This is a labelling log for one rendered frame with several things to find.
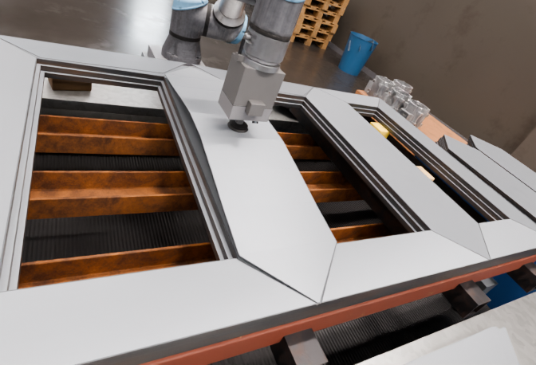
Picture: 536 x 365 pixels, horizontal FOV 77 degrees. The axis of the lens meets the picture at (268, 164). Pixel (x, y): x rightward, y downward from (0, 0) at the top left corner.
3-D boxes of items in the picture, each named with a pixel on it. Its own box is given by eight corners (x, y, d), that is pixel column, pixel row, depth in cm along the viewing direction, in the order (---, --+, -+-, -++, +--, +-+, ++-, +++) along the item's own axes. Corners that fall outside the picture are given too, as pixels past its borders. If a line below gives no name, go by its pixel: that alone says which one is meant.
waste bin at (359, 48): (368, 80, 503) (388, 45, 473) (348, 76, 479) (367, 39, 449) (349, 66, 534) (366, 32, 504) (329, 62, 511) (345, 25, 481)
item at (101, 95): (361, 134, 152) (364, 128, 151) (-2, 104, 86) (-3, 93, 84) (338, 111, 166) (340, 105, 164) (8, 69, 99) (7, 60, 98)
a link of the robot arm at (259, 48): (297, 45, 57) (256, 36, 53) (287, 70, 60) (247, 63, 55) (278, 29, 62) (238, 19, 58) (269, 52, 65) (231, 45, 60)
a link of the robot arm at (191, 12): (170, 22, 129) (175, -15, 121) (205, 32, 133) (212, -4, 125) (167, 33, 119) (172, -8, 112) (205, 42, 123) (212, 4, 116)
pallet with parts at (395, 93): (345, 101, 389) (362, 69, 368) (399, 107, 442) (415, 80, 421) (443, 186, 293) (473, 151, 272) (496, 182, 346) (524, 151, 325)
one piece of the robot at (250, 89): (255, 53, 52) (227, 139, 61) (301, 62, 57) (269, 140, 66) (234, 29, 59) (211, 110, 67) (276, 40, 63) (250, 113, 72)
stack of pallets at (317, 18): (329, 51, 573) (352, -2, 526) (289, 42, 527) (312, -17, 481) (294, 25, 653) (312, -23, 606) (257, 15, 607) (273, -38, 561)
